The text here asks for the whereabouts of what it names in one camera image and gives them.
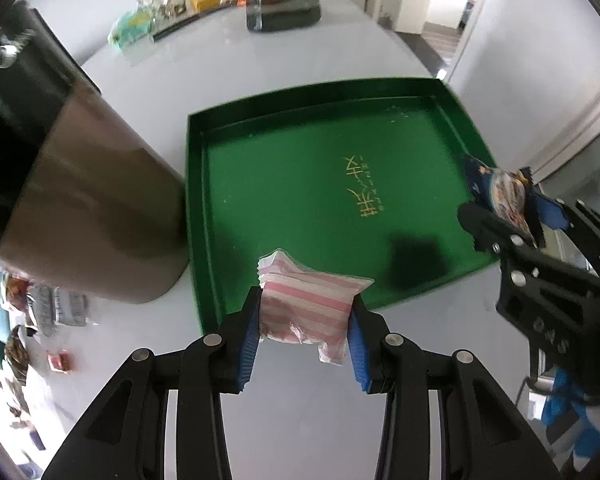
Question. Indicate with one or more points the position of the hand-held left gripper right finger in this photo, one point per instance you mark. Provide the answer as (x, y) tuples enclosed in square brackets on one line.
[(356, 355)]

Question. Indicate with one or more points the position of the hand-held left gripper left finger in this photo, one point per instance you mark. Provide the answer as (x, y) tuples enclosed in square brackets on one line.
[(250, 345)]

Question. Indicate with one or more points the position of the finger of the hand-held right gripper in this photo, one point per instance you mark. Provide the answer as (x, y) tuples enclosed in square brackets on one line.
[(555, 212), (485, 225)]

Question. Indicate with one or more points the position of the dark blue cookie packet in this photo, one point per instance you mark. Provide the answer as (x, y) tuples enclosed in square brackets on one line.
[(505, 195)]

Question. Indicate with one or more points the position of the pink striped snack packet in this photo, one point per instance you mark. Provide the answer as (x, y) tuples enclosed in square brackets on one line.
[(305, 305)]

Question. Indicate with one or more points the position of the green tray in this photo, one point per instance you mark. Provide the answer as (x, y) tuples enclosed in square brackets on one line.
[(305, 185)]

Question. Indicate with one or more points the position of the small red snack packet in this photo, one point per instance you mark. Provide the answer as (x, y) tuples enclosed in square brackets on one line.
[(60, 361)]

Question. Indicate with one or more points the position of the white and blue snack packet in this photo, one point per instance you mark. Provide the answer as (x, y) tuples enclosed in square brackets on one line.
[(62, 306)]

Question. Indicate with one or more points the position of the brown snack packet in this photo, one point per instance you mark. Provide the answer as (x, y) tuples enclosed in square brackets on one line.
[(16, 355)]

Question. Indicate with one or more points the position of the orange snack packet yellow label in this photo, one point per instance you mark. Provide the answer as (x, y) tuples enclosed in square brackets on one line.
[(16, 295)]

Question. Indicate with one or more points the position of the person's right hand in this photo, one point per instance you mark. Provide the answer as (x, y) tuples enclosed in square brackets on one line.
[(575, 410)]

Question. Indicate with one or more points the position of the black and bronze electric kettle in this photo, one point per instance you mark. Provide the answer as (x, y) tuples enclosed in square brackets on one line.
[(80, 185)]

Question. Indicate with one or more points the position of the green tissue packet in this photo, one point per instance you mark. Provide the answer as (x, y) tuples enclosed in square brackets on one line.
[(130, 27)]

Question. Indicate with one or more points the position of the yellow snack box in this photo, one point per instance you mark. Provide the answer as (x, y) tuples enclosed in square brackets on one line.
[(210, 0)]

